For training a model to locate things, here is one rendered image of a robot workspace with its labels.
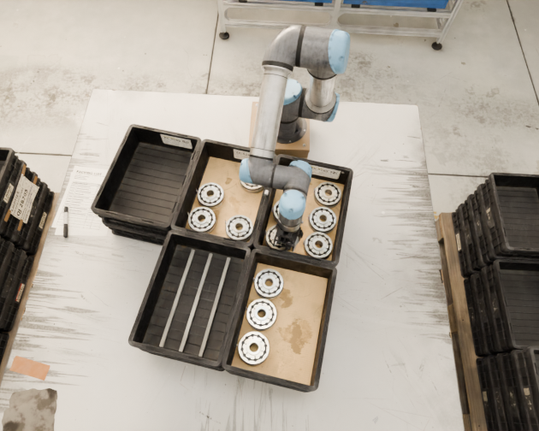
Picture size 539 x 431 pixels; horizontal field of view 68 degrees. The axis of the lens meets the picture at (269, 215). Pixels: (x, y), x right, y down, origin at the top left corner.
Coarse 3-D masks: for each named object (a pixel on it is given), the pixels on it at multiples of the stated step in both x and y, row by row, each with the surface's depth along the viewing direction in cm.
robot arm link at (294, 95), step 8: (288, 80) 157; (296, 80) 157; (288, 88) 155; (296, 88) 154; (304, 88) 157; (288, 96) 153; (296, 96) 153; (304, 96) 154; (288, 104) 155; (296, 104) 155; (288, 112) 158; (296, 112) 157; (288, 120) 163
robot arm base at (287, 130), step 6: (294, 120) 165; (300, 120) 170; (282, 126) 166; (288, 126) 166; (294, 126) 168; (300, 126) 171; (282, 132) 169; (288, 132) 168; (294, 132) 170; (300, 132) 173; (282, 138) 171; (288, 138) 171
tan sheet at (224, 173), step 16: (224, 160) 164; (208, 176) 160; (224, 176) 160; (224, 192) 157; (240, 192) 157; (256, 192) 157; (192, 208) 154; (224, 208) 154; (240, 208) 154; (256, 208) 154; (224, 224) 151
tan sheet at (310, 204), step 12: (312, 180) 160; (324, 180) 160; (276, 192) 158; (312, 192) 158; (312, 204) 156; (336, 216) 154; (336, 228) 151; (264, 240) 149; (300, 240) 149; (300, 252) 147
